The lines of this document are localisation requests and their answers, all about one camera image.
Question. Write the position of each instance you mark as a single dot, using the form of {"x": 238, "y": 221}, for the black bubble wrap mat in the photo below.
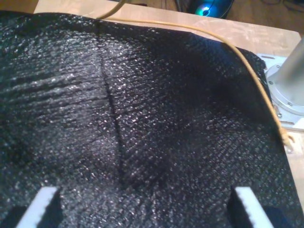
{"x": 142, "y": 118}

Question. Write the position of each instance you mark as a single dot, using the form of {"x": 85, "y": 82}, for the black computer tower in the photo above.
{"x": 206, "y": 9}

